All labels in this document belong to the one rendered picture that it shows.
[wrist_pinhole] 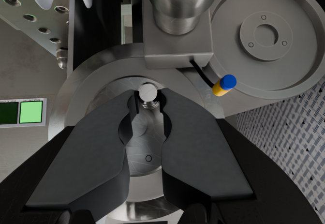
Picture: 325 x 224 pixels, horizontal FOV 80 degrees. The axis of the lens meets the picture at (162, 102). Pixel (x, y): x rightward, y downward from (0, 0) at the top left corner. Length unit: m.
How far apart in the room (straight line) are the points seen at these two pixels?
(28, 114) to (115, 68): 0.44
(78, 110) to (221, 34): 0.14
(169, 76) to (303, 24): 0.14
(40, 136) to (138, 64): 0.44
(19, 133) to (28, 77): 1.76
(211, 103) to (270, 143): 0.17
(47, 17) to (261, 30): 0.37
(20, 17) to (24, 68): 1.92
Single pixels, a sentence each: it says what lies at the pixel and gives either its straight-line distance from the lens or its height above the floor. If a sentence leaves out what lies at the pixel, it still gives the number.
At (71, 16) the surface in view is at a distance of 0.22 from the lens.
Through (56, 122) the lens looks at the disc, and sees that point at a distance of 0.19.
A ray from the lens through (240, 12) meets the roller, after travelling 0.22.
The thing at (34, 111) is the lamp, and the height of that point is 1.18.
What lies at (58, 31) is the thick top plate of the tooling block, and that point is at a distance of 0.50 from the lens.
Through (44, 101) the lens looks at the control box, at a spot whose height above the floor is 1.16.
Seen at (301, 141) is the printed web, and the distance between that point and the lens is 0.27.
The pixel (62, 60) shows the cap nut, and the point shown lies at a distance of 0.57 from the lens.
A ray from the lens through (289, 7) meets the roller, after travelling 0.24.
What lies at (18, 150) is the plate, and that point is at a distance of 0.60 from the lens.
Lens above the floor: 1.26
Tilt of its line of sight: 10 degrees down
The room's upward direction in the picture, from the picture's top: 177 degrees clockwise
